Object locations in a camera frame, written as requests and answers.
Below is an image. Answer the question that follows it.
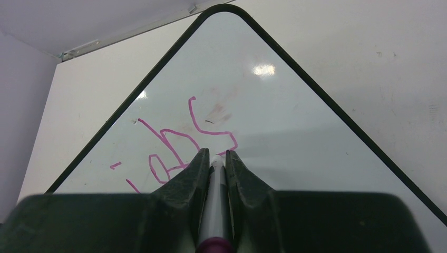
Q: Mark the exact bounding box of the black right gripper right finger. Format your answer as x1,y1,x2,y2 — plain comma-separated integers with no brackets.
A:
226,151,430,252

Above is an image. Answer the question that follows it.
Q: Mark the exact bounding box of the black framed whiteboard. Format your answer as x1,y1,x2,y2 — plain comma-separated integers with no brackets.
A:
48,4,446,252

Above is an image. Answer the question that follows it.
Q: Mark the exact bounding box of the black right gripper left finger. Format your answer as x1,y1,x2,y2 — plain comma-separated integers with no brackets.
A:
1,149,210,252

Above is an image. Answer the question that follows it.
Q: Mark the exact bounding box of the pink whiteboard marker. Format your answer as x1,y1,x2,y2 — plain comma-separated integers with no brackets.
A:
196,155,235,253

